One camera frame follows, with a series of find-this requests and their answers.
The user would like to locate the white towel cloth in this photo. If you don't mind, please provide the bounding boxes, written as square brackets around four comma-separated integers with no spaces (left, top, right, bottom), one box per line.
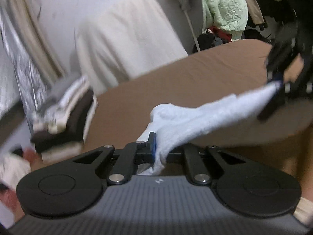
[138,81,281,176]

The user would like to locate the stack of folded clothes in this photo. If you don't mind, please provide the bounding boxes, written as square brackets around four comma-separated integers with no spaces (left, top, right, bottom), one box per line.
[31,73,98,163]

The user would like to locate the brown hanging garment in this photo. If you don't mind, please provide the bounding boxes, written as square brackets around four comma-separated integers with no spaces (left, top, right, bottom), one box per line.
[245,0,267,31]

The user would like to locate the red garment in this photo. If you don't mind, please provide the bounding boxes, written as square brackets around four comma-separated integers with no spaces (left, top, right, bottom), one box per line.
[209,26,232,43]

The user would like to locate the light green quilted garment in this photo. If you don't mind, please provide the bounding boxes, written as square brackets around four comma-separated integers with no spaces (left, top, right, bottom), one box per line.
[202,0,248,41]

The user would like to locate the cream covered chair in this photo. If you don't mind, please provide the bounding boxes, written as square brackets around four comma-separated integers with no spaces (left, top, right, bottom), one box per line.
[76,0,188,96]

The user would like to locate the white garment on table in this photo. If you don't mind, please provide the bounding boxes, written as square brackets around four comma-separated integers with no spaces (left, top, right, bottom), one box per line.
[1,149,31,191]

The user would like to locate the silver foil insulation sheet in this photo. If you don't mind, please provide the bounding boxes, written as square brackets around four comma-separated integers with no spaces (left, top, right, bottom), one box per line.
[1,0,48,134]

